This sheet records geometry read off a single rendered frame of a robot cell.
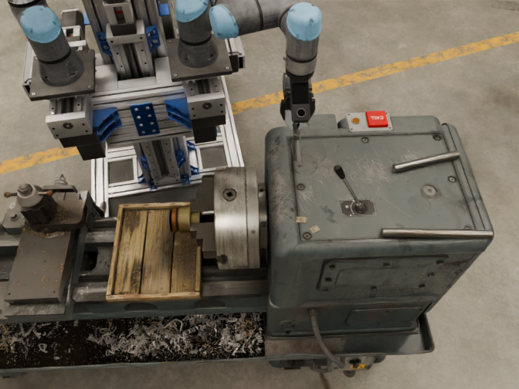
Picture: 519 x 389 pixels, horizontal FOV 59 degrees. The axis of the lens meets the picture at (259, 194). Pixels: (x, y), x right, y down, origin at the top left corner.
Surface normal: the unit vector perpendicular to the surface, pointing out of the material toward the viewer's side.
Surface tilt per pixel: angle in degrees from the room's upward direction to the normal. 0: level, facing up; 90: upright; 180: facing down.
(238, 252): 70
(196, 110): 90
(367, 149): 0
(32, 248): 0
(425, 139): 0
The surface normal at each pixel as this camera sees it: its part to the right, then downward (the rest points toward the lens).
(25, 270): 0.00, -0.55
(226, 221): 0.03, 0.01
